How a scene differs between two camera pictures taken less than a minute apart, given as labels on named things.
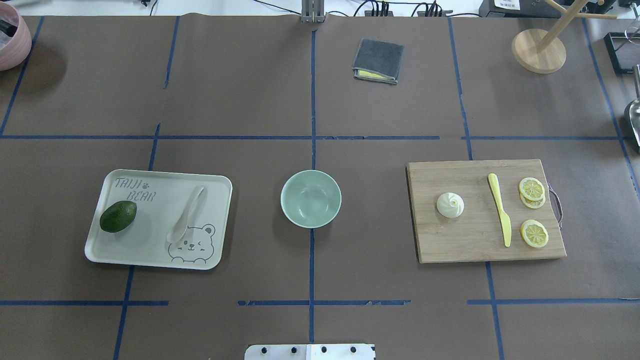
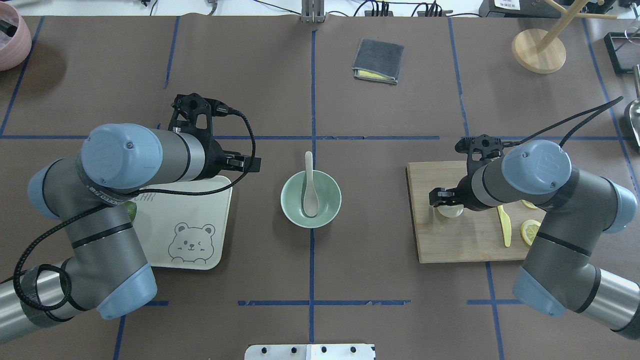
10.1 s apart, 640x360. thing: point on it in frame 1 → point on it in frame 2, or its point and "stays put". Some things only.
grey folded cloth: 375,60 stays put
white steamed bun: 450,205 stays put
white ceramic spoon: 177,231 → 310,202
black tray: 623,49 stays put
